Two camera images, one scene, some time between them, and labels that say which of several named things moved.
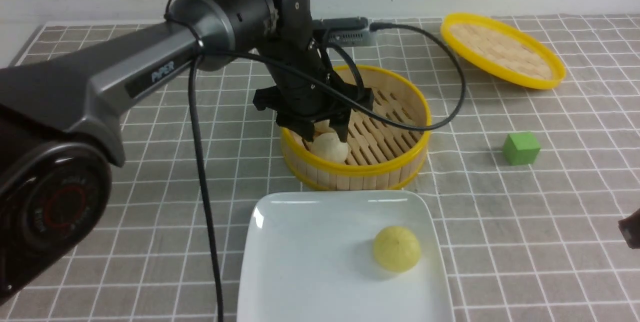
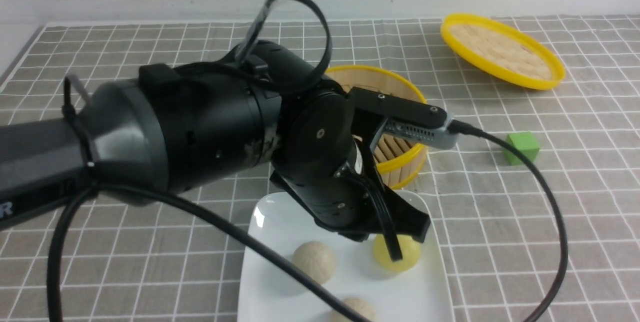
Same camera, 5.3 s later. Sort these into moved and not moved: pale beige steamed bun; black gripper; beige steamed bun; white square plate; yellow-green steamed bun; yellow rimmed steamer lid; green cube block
Moved: black gripper; pale beige steamed bun; beige steamed bun
Not moved: green cube block; yellow-green steamed bun; white square plate; yellow rimmed steamer lid
